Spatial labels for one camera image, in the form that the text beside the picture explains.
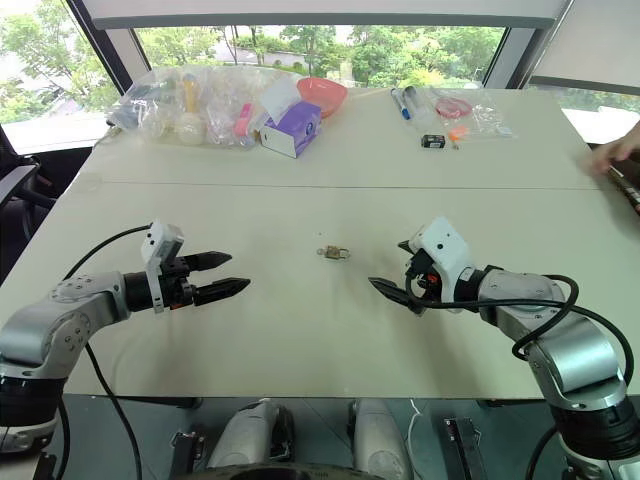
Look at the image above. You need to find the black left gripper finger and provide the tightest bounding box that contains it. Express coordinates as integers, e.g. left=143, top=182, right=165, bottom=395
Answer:
left=186, top=250, right=234, bottom=275
left=191, top=277, right=252, bottom=308

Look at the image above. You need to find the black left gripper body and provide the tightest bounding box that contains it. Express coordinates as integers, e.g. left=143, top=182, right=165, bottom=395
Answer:
left=160, top=254, right=198, bottom=311

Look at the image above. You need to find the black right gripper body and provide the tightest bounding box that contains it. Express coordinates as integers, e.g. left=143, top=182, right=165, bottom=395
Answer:
left=403, top=249, right=446, bottom=306

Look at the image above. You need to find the person's bare hand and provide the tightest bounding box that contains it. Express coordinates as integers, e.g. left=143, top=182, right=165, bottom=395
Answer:
left=583, top=123, right=640, bottom=177

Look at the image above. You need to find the white round ball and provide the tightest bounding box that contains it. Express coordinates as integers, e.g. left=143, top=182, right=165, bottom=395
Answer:
left=173, top=111, right=208, bottom=148

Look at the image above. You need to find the blue marker pen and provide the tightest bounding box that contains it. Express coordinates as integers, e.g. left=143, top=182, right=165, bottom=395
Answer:
left=390, top=87, right=413, bottom=122

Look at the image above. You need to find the pink small package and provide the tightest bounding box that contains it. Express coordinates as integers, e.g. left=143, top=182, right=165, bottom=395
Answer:
left=232, top=102, right=254, bottom=139

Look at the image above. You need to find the grey rounded robot leg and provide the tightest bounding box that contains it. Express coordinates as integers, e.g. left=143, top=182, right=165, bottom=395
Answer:
left=206, top=399, right=297, bottom=471
left=347, top=397, right=415, bottom=480

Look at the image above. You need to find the clear small plastic bag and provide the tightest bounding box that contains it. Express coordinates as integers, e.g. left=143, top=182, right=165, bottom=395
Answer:
left=468, top=101, right=519, bottom=141

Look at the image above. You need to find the purple white tissue box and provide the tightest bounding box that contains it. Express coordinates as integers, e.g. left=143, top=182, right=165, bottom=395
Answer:
left=259, top=99, right=323, bottom=161

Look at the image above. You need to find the clear plastic bags pile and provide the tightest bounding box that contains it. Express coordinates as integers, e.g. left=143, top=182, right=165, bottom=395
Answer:
left=106, top=63, right=302, bottom=150

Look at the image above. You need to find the pink plastic bowl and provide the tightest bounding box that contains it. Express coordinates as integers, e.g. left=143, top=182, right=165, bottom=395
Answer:
left=296, top=76, right=349, bottom=120

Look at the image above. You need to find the black office chair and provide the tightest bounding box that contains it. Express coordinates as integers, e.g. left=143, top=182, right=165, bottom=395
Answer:
left=0, top=123, right=57, bottom=244

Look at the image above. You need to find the dark rounded robot torso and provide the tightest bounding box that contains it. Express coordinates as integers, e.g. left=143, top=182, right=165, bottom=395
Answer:
left=218, top=461, right=362, bottom=480

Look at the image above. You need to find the dark brown rod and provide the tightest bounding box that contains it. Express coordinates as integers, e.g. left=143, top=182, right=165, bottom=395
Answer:
left=606, top=159, right=640, bottom=217

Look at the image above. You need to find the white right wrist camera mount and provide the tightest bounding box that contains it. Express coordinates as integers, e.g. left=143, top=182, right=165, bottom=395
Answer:
left=409, top=216, right=474, bottom=314

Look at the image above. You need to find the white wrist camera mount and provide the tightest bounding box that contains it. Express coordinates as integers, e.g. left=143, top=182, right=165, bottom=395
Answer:
left=409, top=216, right=474, bottom=314
left=139, top=218, right=185, bottom=315

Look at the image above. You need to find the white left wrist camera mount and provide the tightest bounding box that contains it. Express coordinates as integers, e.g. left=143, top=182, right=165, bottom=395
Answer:
left=139, top=218, right=185, bottom=315

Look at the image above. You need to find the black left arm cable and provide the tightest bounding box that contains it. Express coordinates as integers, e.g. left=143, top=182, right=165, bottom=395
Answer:
left=58, top=224, right=152, bottom=480

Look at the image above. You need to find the thin white cable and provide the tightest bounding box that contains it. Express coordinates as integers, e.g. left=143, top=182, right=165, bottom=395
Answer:
left=405, top=398, right=427, bottom=452

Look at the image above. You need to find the red ring in bag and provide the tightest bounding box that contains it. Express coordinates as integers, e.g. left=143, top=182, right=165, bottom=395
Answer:
left=434, top=96, right=473, bottom=119

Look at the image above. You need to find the yellow toy handle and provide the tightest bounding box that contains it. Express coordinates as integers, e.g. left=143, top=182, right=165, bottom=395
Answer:
left=181, top=73, right=202, bottom=115

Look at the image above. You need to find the black metal bracket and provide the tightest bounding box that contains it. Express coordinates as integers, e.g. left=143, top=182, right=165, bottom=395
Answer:
left=168, top=428, right=207, bottom=480
left=441, top=416, right=490, bottom=480

